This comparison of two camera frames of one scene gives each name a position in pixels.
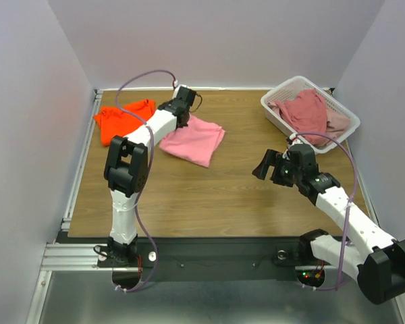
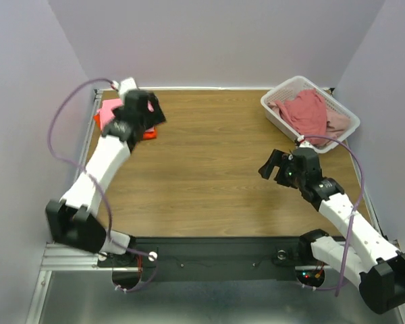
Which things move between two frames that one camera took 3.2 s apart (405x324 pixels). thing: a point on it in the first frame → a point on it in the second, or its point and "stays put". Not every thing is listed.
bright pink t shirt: (198, 142) → (106, 113)
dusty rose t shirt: (307, 113) stays put
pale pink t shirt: (337, 123) stays put
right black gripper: (277, 167) stays put
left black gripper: (169, 102) → (157, 116)
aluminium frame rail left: (61, 256) stays put
